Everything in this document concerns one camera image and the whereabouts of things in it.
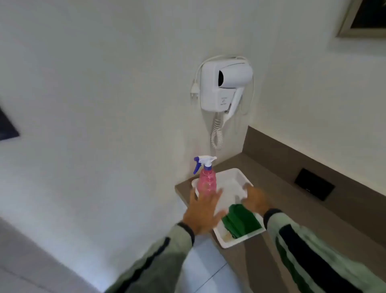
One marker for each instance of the person's right hand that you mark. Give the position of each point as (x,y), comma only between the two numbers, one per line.
(258,202)

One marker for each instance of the person's left hand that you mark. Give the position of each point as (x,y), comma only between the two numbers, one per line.
(200,215)

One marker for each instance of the person's left thumb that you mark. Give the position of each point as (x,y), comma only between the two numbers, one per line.
(221,215)

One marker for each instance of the person's right fingers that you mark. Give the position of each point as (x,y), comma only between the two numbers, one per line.
(249,194)

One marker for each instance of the person's right forearm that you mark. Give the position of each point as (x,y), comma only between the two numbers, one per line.
(310,256)

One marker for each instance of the person's left forearm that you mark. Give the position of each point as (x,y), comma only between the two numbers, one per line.
(156,262)

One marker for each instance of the white plastic tray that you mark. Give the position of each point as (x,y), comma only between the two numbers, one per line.
(232,185)

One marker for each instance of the green cloth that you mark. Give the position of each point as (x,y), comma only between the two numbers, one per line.
(242,222)

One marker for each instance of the pink spray bottle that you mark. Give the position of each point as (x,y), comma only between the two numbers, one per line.
(207,179)

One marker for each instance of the white hair dryer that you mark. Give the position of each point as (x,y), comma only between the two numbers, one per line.
(236,75)

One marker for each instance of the black wall socket panel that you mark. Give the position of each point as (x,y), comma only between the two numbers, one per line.
(314,184)

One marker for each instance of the white hair dryer wall holder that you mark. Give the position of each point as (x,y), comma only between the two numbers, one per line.
(209,90)

